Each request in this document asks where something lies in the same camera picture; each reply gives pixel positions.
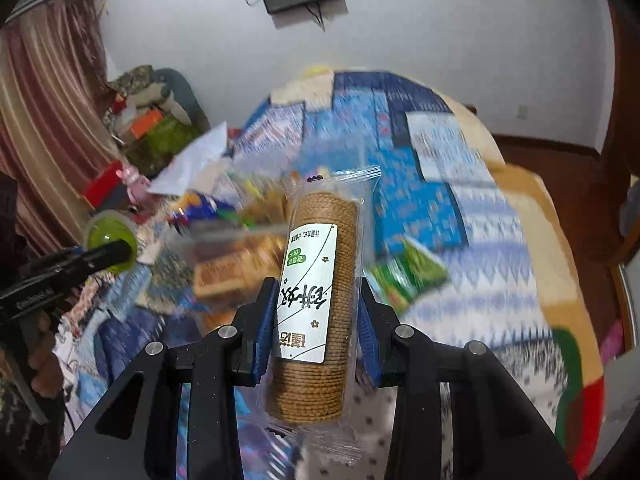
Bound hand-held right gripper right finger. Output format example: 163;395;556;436
357;277;578;480

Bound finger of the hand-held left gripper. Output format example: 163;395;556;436
29;239;133;287

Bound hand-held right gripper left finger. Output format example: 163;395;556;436
47;276;281;480

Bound round biscuit pack white label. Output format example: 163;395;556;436
264;165;382;467

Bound clear plastic container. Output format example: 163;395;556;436
166;160;371;313

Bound person's left hand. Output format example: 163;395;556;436
27;311;65;400

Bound green round plastic tub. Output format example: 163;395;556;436
82;210;139;274

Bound red box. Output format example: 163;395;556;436
82;162;127;211

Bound orange-edged cracker packet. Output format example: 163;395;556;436
192;235;289;302

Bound green snack packet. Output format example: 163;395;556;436
367;237;449;314

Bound pink plush toy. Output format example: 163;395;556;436
117;167;154;211

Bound blue snack bag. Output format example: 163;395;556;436
170;192;237;227

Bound green plastic bag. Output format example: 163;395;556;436
125;117;204;177

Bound white pillow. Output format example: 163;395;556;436
147;121;229;196

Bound orange cardboard box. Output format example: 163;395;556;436
117;109;166;142

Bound striped pink curtain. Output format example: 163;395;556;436
0;0;126;257

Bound teal cushion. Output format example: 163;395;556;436
152;67;211;132

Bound beige fleece blanket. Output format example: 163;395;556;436
450;95;607;461

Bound pink plastic item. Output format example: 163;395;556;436
600;320;626;366

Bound black monitor cables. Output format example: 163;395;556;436
247;0;332;32

